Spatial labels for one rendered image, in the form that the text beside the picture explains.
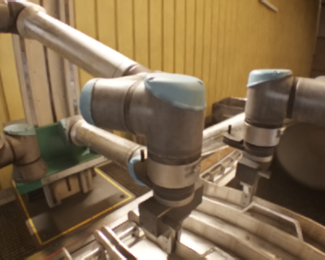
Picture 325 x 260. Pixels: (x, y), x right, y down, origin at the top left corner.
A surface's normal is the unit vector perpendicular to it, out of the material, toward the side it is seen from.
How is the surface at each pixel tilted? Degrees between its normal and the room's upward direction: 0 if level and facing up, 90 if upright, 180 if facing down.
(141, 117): 87
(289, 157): 77
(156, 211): 0
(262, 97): 90
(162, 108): 90
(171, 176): 90
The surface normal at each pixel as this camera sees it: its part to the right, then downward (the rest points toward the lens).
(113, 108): -0.44, 0.14
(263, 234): -0.71, 0.25
